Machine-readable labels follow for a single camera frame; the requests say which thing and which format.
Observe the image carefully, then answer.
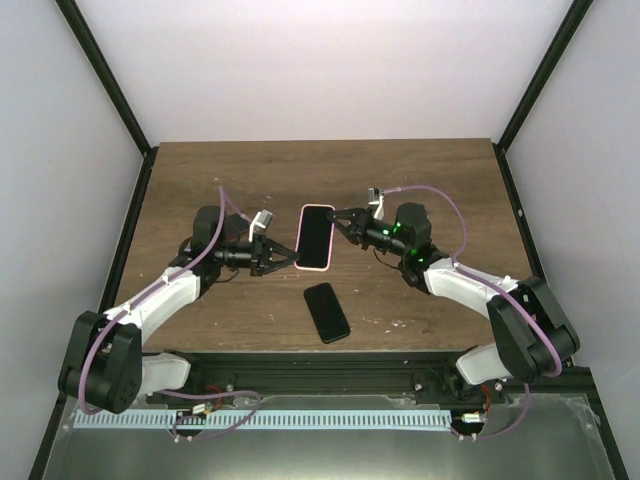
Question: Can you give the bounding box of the blue smartphone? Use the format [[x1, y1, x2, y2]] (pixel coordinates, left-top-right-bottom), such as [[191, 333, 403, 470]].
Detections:
[[296, 206, 334, 269]]

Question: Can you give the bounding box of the black frame post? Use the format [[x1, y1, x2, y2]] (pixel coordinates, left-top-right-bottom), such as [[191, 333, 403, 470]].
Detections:
[[497, 0, 596, 149], [53, 0, 153, 156]]

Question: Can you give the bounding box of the left black frame post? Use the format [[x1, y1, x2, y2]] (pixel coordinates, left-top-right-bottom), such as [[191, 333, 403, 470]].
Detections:
[[53, 0, 153, 156]]

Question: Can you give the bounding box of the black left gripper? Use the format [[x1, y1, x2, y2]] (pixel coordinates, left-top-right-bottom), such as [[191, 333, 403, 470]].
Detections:
[[215, 234, 299, 276]]

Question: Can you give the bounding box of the right black frame post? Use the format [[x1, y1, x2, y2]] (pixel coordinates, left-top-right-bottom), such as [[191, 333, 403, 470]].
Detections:
[[497, 0, 596, 149]]

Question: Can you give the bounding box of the black smartphone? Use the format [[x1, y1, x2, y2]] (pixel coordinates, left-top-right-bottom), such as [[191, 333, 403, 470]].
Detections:
[[305, 284, 350, 342]]

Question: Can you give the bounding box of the black phone case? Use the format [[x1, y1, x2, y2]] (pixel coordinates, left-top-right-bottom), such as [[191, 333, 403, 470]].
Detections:
[[302, 281, 352, 345]]

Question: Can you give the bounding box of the white slotted cable duct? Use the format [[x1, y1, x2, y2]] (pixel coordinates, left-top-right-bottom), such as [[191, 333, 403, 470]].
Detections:
[[73, 409, 452, 432]]

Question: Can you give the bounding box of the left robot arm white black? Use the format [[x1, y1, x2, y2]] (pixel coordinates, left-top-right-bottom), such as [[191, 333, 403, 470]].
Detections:
[[58, 206, 299, 415]]

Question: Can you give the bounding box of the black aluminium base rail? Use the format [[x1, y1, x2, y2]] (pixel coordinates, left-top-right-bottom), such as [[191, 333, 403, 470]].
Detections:
[[64, 349, 594, 406]]

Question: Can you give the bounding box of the pink phone case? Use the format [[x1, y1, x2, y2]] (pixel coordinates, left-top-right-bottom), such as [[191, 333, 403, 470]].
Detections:
[[293, 203, 336, 273]]

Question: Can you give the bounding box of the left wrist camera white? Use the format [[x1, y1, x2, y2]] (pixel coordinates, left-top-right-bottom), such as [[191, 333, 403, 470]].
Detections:
[[248, 209, 273, 242]]

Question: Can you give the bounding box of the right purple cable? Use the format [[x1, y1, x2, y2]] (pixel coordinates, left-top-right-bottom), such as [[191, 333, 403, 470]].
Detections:
[[382, 184, 564, 441]]

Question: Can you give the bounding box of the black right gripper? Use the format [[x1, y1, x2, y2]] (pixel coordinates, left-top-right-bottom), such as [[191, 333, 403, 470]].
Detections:
[[327, 209, 408, 259]]

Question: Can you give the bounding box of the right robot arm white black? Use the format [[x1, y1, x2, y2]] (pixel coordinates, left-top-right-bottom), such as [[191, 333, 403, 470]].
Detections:
[[327, 203, 580, 403]]

